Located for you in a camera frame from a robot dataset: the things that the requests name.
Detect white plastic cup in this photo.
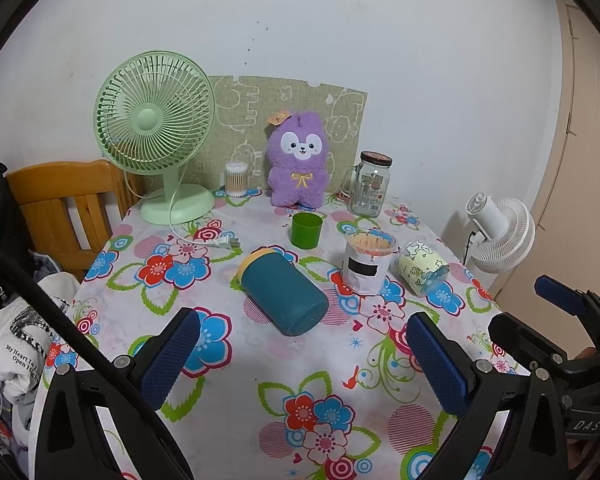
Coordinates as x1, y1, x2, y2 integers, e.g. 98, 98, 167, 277
341, 229, 398, 296

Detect small green plastic cup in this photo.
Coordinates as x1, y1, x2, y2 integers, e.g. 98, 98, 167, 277
290, 211, 323, 249

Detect wooden door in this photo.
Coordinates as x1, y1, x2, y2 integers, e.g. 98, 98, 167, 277
488, 0, 600, 361

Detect white standing fan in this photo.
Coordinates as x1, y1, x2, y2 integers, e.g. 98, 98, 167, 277
465, 192, 535, 274

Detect floral tablecloth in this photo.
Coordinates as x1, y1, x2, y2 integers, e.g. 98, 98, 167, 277
68, 189, 519, 479

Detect teal tumbler with yellow lid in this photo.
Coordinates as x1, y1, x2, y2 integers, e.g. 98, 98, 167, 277
237, 247, 329, 337

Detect glass mason jar mug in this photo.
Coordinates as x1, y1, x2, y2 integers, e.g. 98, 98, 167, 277
339, 151, 393, 218

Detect wooden chair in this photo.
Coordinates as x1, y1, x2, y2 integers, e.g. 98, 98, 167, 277
6, 159, 146, 280

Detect cotton swab container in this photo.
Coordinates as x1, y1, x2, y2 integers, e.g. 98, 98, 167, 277
224, 160, 249, 197

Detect purple plush toy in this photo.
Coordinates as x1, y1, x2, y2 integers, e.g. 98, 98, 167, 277
266, 110, 330, 209

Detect green desk fan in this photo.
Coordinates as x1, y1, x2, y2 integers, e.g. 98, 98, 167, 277
93, 50, 215, 226

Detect green patterned foam mat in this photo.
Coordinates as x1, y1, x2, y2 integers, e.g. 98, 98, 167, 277
183, 75, 367, 191

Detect white fan power cord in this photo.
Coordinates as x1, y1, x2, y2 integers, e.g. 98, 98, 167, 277
122, 169, 243, 252

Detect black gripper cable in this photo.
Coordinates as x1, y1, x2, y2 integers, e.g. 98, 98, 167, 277
0, 244, 196, 480

